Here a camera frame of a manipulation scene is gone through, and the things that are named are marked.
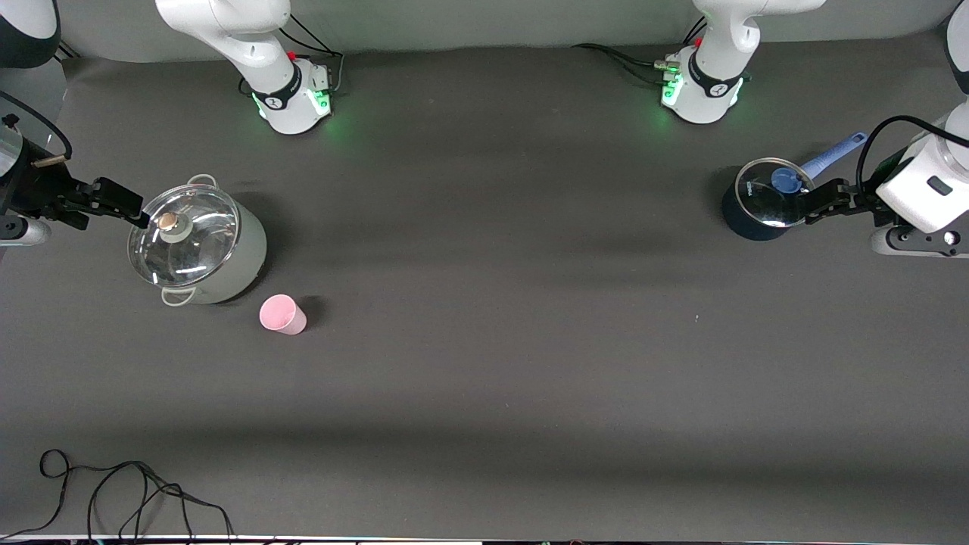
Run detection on black right arm base cables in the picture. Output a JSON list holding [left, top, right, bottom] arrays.
[[274, 11, 346, 96]]

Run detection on black arm base cables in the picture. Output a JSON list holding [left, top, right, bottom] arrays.
[[572, 42, 675, 88], [274, 11, 346, 96]]

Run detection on glass lid with blue knob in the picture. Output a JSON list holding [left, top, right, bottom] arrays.
[[736, 157, 818, 228]]

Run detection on grey-green stock pot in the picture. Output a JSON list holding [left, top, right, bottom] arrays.
[[127, 174, 268, 307]]

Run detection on thin black loose cable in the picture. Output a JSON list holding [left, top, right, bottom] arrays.
[[0, 450, 235, 542]]

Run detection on black left arm base cables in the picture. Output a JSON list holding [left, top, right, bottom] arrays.
[[572, 42, 675, 88]]

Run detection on pink plastic cup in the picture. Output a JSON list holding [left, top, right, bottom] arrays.
[[259, 294, 308, 335]]

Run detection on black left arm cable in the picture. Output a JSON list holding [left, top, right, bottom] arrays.
[[855, 114, 969, 199]]

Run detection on dark blue saucepan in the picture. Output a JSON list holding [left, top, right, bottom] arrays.
[[721, 132, 869, 241]]

